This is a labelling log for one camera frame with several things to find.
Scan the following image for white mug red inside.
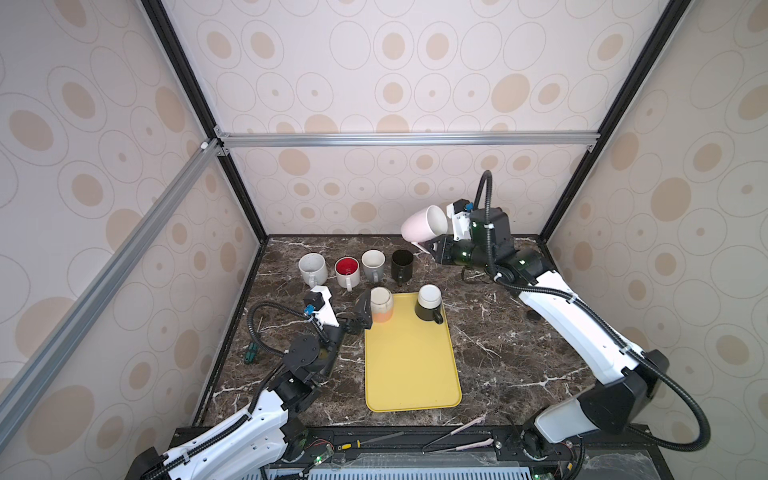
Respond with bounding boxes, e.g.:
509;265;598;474
334;257;361;292

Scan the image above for grey mug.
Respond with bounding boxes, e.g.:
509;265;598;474
361;249;386;284

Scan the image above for pink mug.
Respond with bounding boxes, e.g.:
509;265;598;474
401;205;448;253

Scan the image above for white speckled mug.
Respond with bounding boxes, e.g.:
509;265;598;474
298;253;328;288

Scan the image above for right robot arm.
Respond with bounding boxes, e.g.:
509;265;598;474
412;170;712;458

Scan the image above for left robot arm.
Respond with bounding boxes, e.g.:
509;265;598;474
126;287;373;479

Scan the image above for cream and peach mug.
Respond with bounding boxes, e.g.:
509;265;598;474
370;287;394;323

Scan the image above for black mug white base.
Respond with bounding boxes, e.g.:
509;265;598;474
414;284;444;325

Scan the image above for yellow plastic tray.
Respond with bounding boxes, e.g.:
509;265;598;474
364;293;462;413

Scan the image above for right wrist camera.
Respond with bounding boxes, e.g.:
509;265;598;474
446;199;474;241

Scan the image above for green handled screwdriver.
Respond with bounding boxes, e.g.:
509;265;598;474
243;335;260;365

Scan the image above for black base frame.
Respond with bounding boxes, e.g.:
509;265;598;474
288;424;673;479

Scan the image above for yellow handled screwdriver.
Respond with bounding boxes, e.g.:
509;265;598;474
337;431;405;451

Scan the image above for pink handled tweezers upper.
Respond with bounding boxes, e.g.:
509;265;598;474
422;415;486;452

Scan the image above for pink handled tweezers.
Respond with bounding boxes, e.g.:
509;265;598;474
430;438;494;454
422;415;486;452

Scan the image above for horizontal aluminium rail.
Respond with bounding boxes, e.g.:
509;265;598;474
220;130;600;148

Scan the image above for pink handled tweezers lower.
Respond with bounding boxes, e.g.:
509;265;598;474
430;438;494;454

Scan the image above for left slanted aluminium rail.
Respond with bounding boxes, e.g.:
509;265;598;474
1;138;223;448

